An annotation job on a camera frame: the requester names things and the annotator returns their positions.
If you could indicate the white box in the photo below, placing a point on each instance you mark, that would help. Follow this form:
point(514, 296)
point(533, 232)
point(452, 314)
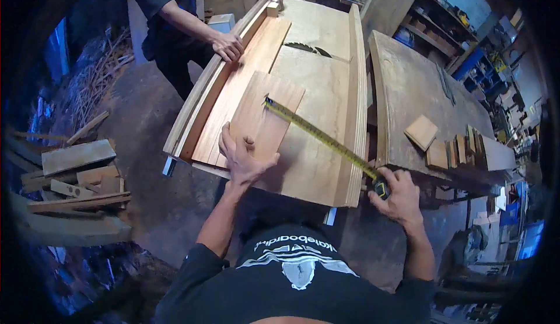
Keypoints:
point(221, 22)

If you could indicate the long reddish wood board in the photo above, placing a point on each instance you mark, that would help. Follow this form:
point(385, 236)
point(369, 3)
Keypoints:
point(245, 74)

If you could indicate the row of wood blocks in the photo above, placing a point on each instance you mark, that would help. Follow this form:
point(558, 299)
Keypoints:
point(455, 151)

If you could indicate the yellow tape measure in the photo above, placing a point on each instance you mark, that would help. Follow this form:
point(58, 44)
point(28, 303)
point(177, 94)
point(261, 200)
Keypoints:
point(323, 138)

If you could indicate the plywood table saw bench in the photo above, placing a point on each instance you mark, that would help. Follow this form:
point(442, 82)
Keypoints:
point(315, 87)

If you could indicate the person's left thumb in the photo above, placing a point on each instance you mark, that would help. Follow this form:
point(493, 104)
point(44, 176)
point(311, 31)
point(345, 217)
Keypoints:
point(270, 161)

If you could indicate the person's right thumb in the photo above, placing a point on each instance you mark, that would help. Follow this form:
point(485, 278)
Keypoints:
point(377, 199)

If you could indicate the leaning plywood sheet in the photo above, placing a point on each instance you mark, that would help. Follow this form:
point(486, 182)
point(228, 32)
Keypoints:
point(387, 4)

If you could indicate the person's left index finger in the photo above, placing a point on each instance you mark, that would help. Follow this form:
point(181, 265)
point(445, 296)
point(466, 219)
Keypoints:
point(249, 143)

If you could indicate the small pale wood block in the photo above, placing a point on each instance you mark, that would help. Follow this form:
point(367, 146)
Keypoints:
point(273, 9)

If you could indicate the circular saw blade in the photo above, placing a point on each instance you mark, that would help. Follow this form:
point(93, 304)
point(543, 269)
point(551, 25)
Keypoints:
point(306, 48)

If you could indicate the cluttered tool shelf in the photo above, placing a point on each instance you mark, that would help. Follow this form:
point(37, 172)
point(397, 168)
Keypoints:
point(472, 48)

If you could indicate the worn wooden workbench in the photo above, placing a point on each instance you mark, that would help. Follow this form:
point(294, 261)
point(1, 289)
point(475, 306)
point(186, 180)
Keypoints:
point(415, 92)

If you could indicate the short reddish wood board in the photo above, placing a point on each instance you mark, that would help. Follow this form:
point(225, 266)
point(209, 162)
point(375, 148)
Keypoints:
point(267, 114)

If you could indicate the square wood offcut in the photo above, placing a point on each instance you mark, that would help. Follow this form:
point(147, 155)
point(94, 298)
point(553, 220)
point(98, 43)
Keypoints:
point(421, 132)

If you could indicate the person's body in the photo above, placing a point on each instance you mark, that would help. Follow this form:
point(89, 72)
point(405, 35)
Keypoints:
point(297, 289)

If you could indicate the person's right index finger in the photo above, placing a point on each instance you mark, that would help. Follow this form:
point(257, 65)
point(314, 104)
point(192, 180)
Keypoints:
point(393, 174)

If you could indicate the person's left fingers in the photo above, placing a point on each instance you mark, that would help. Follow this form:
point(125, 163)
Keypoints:
point(226, 142)

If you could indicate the thick pale wood slab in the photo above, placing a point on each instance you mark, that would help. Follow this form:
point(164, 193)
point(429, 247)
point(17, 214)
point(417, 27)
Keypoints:
point(498, 154)

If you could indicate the heap of thin wood strips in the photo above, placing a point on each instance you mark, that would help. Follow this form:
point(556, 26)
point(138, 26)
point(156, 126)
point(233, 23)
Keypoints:
point(100, 79)

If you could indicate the person's left hand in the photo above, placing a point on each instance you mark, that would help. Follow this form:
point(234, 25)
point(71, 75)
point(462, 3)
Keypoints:
point(243, 164)

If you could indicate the person's right hand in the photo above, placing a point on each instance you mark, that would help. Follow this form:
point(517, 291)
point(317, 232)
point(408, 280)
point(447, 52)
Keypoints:
point(402, 197)

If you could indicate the pile of scrap wood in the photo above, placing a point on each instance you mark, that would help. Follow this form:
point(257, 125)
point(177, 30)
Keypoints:
point(74, 179)

